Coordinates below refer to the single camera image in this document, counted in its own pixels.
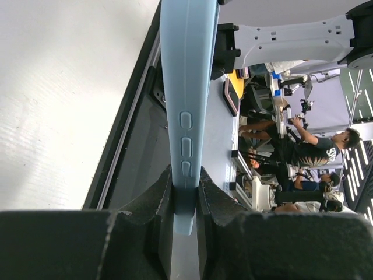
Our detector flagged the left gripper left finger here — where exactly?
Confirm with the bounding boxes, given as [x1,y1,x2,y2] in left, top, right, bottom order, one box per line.
[1,168,173,279]

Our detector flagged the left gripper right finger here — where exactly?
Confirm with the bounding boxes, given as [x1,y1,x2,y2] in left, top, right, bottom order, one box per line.
[196,170,372,279]

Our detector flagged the light blue three-hole phone case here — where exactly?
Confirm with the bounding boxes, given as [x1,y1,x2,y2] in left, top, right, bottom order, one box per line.
[160,1,219,236]

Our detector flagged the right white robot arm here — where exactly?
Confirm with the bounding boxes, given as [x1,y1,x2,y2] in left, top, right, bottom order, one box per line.
[213,1,372,74]

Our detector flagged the seated person in blue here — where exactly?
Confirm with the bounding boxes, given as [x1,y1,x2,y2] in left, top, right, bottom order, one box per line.
[285,172,340,192]

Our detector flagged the person in black shirt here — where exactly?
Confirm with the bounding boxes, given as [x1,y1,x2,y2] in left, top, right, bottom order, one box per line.
[239,116,361,167]

